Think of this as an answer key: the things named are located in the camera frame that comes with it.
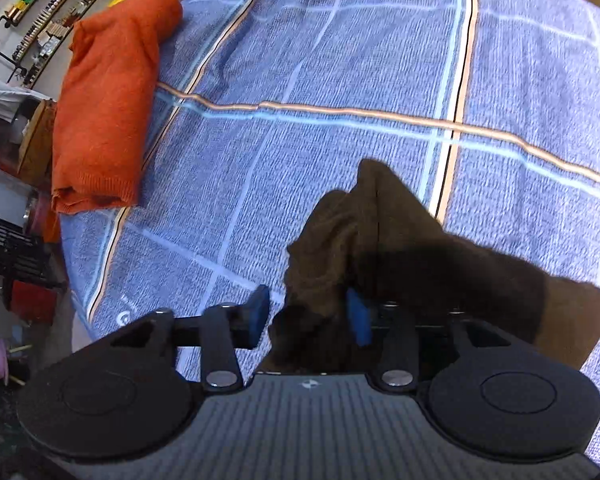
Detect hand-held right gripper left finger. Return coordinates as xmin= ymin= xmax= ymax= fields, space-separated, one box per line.
xmin=107 ymin=284 xmax=272 ymax=394

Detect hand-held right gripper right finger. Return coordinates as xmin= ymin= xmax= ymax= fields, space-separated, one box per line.
xmin=345 ymin=287 xmax=512 ymax=394

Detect brown knit garment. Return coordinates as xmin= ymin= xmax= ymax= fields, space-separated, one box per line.
xmin=267 ymin=158 xmax=600 ymax=377

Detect orange knit sweater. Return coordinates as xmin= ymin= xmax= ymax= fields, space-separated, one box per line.
xmin=51 ymin=0 xmax=184 ymax=215

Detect red box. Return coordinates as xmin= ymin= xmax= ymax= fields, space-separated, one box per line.
xmin=9 ymin=280 xmax=59 ymax=324

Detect black crate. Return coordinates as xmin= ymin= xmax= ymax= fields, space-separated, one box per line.
xmin=0 ymin=219 xmax=52 ymax=282

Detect blue plaid bed sheet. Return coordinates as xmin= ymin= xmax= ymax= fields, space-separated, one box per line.
xmin=60 ymin=0 xmax=600 ymax=462

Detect cardboard box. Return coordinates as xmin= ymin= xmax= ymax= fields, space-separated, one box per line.
xmin=17 ymin=100 xmax=59 ymax=187

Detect wall shelves with small bottles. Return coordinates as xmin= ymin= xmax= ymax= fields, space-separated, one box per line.
xmin=0 ymin=0 xmax=131 ymax=83

